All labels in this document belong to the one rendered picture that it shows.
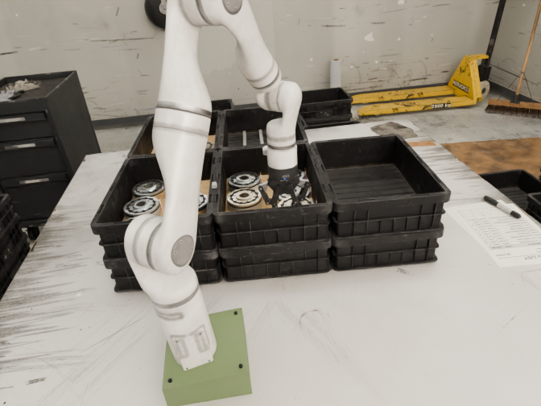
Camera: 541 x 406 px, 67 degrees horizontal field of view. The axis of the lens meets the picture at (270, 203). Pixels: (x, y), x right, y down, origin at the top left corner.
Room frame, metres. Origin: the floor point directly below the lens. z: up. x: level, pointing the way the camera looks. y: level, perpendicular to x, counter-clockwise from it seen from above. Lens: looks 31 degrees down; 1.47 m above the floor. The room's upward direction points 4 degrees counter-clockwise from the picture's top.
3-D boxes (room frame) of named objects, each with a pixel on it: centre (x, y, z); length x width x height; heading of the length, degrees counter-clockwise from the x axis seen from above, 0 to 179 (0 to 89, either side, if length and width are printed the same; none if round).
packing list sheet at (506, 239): (0.99, -0.71, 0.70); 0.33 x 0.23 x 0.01; 6
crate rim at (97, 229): (1.03, 0.30, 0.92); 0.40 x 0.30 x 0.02; 2
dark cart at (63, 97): (2.42, 1.38, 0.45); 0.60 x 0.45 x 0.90; 6
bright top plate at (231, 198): (1.04, 0.08, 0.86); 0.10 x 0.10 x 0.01
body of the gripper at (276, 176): (0.93, -0.04, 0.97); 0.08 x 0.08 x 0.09
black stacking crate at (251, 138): (1.44, 0.01, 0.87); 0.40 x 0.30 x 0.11; 2
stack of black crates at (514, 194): (1.74, -1.26, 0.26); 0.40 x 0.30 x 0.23; 6
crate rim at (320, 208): (1.04, 0.00, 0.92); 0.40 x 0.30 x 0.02; 2
